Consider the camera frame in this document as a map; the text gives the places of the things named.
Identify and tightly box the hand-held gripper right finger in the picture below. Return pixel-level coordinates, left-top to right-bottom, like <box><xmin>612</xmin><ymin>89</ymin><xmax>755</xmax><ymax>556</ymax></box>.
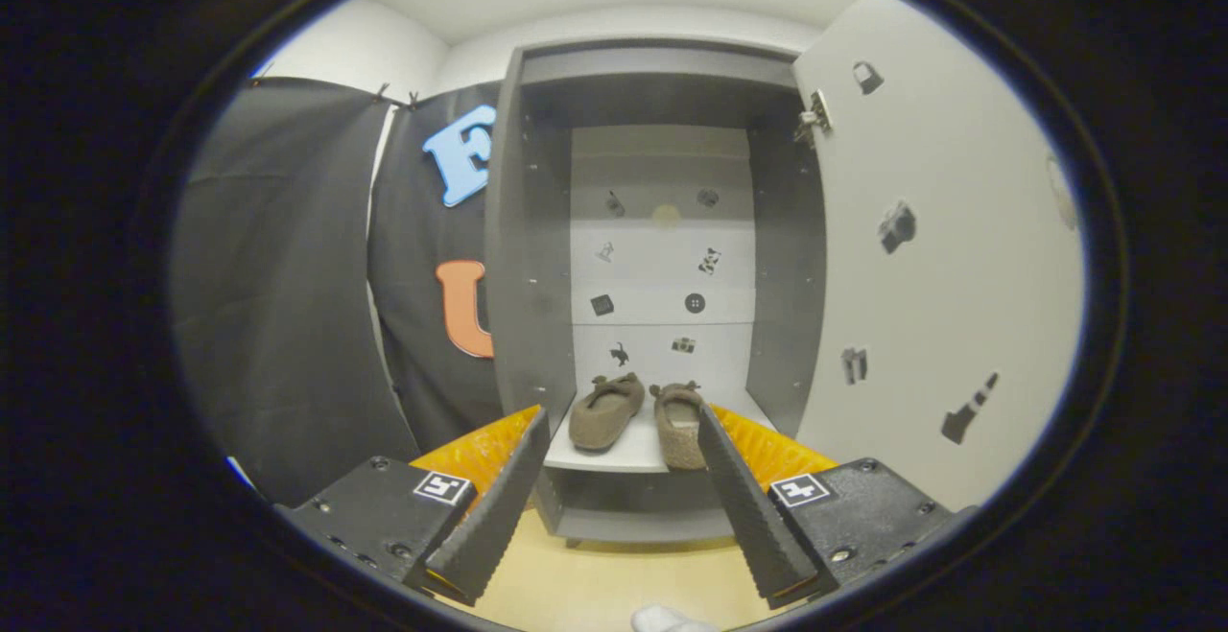
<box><xmin>697</xmin><ymin>403</ymin><xmax>980</xmax><ymax>611</ymax></box>

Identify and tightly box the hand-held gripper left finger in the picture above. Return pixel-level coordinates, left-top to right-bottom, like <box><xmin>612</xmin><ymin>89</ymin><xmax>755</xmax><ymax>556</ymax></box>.
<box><xmin>273</xmin><ymin>406</ymin><xmax>553</xmax><ymax>607</ymax></box>

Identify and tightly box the brown slipper shoe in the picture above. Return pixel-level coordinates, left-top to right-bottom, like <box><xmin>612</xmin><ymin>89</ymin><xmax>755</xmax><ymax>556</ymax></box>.
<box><xmin>649</xmin><ymin>381</ymin><xmax>711</xmax><ymax>473</ymax></box>
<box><xmin>569</xmin><ymin>372</ymin><xmax>647</xmax><ymax>452</ymax></box>

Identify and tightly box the grey shoe cabinet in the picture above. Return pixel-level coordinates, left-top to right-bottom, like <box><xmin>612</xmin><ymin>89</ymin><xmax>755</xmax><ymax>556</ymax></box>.
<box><xmin>483</xmin><ymin>35</ymin><xmax>828</xmax><ymax>549</ymax></box>

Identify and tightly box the person's white shoe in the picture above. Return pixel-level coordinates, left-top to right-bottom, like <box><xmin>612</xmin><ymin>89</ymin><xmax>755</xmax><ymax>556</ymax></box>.
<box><xmin>631</xmin><ymin>605</ymin><xmax>720</xmax><ymax>632</ymax></box>

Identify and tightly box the black backdrop cloth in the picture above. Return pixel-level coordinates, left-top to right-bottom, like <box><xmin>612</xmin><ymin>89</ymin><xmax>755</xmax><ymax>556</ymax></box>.
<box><xmin>171</xmin><ymin>76</ymin><xmax>505</xmax><ymax>508</ymax></box>

